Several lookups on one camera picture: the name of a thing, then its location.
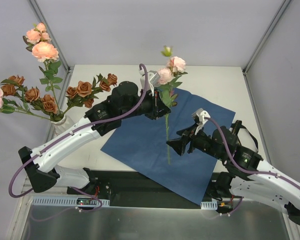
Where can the pale pink rose stem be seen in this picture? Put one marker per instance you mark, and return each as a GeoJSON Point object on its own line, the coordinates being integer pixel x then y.
{"type": "Point", "coordinates": [174, 69]}

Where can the white ribbed vase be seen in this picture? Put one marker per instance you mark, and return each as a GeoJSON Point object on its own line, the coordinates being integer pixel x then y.
{"type": "Point", "coordinates": [62, 125]}

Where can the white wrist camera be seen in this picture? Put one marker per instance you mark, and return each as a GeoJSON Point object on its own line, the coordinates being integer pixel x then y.
{"type": "Point", "coordinates": [200, 117]}
{"type": "Point", "coordinates": [152, 80]}

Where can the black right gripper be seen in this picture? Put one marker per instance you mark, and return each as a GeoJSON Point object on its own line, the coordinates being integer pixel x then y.
{"type": "Point", "coordinates": [189, 139]}

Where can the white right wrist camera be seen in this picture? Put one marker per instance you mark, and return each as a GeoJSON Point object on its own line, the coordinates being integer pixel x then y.
{"type": "Point", "coordinates": [200, 117]}

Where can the white cable duct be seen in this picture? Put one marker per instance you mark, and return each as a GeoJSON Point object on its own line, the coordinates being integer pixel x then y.
{"type": "Point", "coordinates": [64, 201]}
{"type": "Point", "coordinates": [209, 205]}

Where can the large orange rose stem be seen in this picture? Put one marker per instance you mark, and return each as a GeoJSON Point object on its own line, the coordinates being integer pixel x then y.
{"type": "Point", "coordinates": [19, 80]}

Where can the right aluminium frame post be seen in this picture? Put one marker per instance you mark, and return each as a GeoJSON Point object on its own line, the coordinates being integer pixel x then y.
{"type": "Point", "coordinates": [283, 7]}

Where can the small pink flower stem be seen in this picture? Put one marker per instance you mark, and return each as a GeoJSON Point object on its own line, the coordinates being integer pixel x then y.
{"type": "Point", "coordinates": [0, 105]}

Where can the orange and pink flower bouquet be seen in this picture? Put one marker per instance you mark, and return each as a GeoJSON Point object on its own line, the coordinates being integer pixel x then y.
{"type": "Point", "coordinates": [85, 93]}

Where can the aluminium frame post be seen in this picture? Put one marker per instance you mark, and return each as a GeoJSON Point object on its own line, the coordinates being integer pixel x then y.
{"type": "Point", "coordinates": [35, 7]}
{"type": "Point", "coordinates": [283, 7]}

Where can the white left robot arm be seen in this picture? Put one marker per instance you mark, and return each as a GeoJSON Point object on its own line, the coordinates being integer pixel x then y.
{"type": "Point", "coordinates": [44, 171]}

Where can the right aluminium table rail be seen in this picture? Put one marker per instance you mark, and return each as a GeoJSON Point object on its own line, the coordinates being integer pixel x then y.
{"type": "Point", "coordinates": [257, 119]}

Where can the left white cable duct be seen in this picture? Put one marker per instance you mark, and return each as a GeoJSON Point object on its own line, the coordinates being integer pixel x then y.
{"type": "Point", "coordinates": [64, 201]}

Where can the left aluminium frame post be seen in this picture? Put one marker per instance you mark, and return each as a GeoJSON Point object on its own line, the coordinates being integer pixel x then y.
{"type": "Point", "coordinates": [35, 7]}

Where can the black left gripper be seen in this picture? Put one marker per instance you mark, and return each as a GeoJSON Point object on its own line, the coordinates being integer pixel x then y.
{"type": "Point", "coordinates": [158, 104]}

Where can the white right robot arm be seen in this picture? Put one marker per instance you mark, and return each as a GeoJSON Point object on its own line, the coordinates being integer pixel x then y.
{"type": "Point", "coordinates": [247, 174]}

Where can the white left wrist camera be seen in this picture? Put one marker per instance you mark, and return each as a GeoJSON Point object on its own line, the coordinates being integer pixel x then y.
{"type": "Point", "coordinates": [152, 80]}

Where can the black ribbon with gold letters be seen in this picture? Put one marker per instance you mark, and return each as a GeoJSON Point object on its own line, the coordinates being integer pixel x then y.
{"type": "Point", "coordinates": [237, 127]}

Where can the peach peony flower stem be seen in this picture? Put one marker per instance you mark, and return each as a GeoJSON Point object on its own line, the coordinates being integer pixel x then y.
{"type": "Point", "coordinates": [39, 43]}

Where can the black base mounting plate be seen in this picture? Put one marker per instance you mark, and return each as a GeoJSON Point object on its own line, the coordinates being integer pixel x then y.
{"type": "Point", "coordinates": [132, 189]}

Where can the right white cable duct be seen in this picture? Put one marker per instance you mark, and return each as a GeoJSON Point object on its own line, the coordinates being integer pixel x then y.
{"type": "Point", "coordinates": [209, 205]}

